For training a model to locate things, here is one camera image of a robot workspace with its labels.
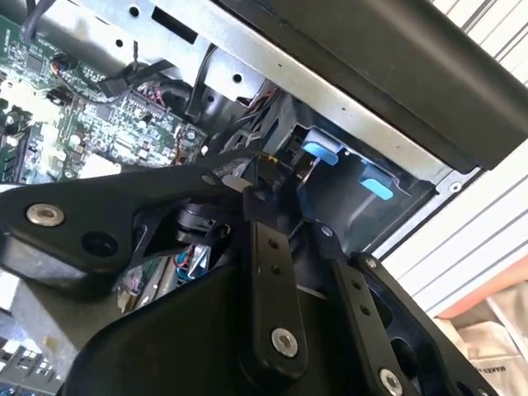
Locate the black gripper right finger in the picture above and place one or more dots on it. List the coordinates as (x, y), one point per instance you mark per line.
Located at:
(354, 288)

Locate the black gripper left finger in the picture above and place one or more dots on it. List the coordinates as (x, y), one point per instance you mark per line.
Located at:
(103, 206)

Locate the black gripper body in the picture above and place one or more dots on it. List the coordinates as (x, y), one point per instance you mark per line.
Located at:
(165, 350)

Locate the hard disk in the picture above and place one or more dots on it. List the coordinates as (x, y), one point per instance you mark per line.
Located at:
(319, 149)

